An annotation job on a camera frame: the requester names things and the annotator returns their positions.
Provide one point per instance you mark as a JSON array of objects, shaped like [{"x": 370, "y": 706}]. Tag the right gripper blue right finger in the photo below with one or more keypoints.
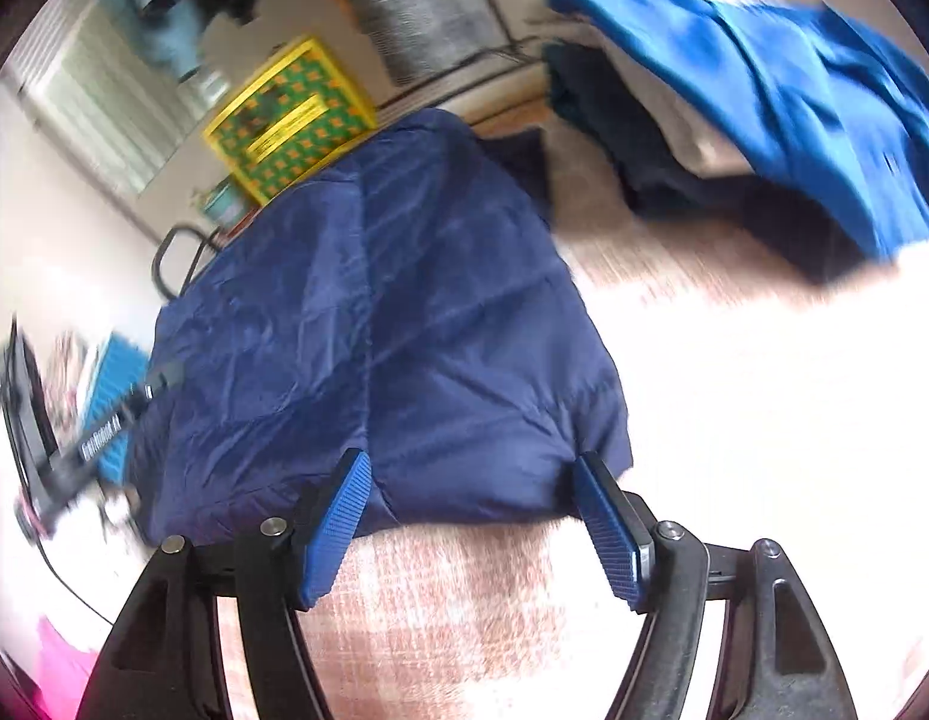
[{"x": 624, "y": 546}]

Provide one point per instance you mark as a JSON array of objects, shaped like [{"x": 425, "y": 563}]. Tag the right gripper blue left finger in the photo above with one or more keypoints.
[{"x": 330, "y": 518}]

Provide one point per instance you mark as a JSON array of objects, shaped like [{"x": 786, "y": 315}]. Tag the navy blue puffer jacket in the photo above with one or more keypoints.
[{"x": 407, "y": 301}]

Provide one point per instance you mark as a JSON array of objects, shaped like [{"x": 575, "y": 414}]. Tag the pink sleeve left forearm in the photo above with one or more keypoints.
[{"x": 63, "y": 673}]

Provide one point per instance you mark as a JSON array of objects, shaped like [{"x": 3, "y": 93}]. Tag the black metal clothes rack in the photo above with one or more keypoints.
[{"x": 482, "y": 88}]

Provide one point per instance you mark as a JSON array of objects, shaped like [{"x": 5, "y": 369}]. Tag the floral folded quilt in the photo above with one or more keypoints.
[{"x": 62, "y": 377}]

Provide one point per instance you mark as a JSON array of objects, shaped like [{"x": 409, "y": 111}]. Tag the small potted plant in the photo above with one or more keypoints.
[{"x": 225, "y": 205}]

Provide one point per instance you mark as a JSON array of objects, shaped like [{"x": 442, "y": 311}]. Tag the dark folded garment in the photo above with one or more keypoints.
[{"x": 586, "y": 91}]

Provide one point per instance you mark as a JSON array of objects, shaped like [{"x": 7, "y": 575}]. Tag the green striped white cloth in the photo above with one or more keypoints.
[{"x": 120, "y": 117}]

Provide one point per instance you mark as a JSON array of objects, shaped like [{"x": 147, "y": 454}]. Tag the yellow green patterned box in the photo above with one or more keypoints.
[{"x": 298, "y": 114}]

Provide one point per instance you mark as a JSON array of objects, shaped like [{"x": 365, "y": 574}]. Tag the bright blue jacket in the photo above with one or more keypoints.
[{"x": 813, "y": 99}]

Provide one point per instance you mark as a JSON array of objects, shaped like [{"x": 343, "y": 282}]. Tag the grey plaid hanging coat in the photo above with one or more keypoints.
[{"x": 417, "y": 39}]

